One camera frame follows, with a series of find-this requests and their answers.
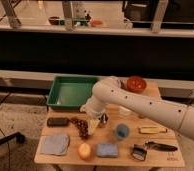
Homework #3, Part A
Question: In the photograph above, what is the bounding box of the dark purple grapes bunch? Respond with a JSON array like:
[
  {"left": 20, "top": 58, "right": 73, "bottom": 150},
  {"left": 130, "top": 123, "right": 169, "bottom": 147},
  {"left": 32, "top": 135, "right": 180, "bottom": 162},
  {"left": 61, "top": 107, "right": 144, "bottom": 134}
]
[{"left": 70, "top": 117, "right": 89, "bottom": 140}]

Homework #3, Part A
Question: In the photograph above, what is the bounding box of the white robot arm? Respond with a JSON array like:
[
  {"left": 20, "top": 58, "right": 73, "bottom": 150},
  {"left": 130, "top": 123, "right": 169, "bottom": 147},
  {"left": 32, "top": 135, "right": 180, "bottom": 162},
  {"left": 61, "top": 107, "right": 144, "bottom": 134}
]
[{"left": 81, "top": 76, "right": 194, "bottom": 141}]

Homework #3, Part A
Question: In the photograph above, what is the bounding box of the metal cup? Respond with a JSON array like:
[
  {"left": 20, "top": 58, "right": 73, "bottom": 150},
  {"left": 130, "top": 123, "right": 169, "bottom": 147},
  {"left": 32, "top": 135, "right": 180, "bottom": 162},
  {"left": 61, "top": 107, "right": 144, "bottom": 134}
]
[{"left": 99, "top": 114, "right": 108, "bottom": 128}]

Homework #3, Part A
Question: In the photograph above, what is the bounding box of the blue cup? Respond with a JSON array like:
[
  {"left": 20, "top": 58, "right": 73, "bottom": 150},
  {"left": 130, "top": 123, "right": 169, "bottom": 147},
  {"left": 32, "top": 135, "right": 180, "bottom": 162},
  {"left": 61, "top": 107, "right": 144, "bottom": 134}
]
[{"left": 114, "top": 124, "right": 130, "bottom": 140}]

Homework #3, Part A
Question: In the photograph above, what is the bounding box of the white plastic cup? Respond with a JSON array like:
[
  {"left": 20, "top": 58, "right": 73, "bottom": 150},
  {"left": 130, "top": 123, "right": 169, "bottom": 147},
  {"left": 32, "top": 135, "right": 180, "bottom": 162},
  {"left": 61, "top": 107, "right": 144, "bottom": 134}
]
[{"left": 119, "top": 106, "right": 132, "bottom": 117}]

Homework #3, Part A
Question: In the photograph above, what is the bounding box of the yellow red apple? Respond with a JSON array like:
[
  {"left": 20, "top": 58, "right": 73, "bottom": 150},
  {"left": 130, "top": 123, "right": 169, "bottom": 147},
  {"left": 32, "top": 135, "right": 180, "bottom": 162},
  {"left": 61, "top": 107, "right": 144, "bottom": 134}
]
[{"left": 78, "top": 143, "right": 92, "bottom": 160}]

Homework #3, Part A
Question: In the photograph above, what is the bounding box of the blue sponge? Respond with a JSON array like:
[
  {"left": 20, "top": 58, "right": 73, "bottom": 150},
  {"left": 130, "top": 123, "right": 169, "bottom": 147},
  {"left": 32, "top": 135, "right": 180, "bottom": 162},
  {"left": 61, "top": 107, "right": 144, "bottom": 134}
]
[{"left": 97, "top": 143, "right": 118, "bottom": 158}]

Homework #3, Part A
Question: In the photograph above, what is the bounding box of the black rectangular case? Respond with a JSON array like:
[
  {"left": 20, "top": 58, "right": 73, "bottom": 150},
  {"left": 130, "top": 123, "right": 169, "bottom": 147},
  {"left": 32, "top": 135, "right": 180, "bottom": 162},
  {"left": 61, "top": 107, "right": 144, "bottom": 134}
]
[{"left": 47, "top": 118, "right": 69, "bottom": 127}]

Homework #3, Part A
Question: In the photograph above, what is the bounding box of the green plastic tray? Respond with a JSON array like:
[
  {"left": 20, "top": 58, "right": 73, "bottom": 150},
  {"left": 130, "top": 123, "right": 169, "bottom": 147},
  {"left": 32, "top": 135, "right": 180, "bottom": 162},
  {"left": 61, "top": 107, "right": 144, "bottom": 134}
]
[{"left": 47, "top": 76, "right": 98, "bottom": 110}]

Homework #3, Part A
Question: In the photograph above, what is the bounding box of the grey blue cloth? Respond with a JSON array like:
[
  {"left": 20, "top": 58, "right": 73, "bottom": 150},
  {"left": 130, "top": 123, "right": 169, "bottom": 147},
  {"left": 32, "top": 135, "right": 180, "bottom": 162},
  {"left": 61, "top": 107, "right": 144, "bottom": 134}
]
[{"left": 40, "top": 134, "right": 70, "bottom": 156}]

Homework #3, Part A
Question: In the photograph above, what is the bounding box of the orange bowl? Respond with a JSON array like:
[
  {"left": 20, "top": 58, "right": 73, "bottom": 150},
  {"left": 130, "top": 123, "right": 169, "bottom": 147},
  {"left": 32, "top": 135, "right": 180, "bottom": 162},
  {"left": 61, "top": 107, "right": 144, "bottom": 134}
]
[{"left": 126, "top": 76, "right": 147, "bottom": 93}]

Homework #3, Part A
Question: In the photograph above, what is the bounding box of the black chair base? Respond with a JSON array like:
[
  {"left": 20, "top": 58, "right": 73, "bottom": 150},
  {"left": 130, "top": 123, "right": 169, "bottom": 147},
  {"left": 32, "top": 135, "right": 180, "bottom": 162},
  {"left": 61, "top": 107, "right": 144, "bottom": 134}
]
[{"left": 0, "top": 131, "right": 26, "bottom": 145}]

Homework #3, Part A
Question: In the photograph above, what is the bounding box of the yellow handled knife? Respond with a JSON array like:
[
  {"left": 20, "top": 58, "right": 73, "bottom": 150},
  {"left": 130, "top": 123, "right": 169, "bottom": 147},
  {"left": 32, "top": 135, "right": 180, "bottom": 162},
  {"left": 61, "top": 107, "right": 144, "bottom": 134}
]
[{"left": 139, "top": 126, "right": 167, "bottom": 134}]

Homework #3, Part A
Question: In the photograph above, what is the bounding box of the black handled peeler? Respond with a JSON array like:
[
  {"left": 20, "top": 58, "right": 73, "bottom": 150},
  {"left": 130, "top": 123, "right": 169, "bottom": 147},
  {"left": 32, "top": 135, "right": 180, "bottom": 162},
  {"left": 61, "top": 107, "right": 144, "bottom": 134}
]
[{"left": 130, "top": 141, "right": 178, "bottom": 161}]

